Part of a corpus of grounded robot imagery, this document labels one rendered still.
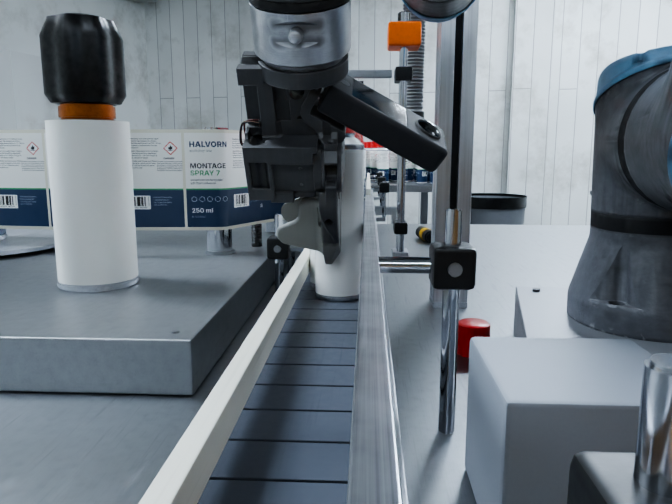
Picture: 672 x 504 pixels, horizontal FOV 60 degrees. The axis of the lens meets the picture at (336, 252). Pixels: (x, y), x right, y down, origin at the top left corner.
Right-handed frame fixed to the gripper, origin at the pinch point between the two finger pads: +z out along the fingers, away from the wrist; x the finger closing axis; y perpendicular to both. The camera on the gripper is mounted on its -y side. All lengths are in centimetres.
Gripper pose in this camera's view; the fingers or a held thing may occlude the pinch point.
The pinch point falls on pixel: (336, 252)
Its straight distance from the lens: 58.7
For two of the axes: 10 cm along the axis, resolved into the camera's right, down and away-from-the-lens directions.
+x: -0.5, 6.4, -7.7
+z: 0.2, 7.7, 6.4
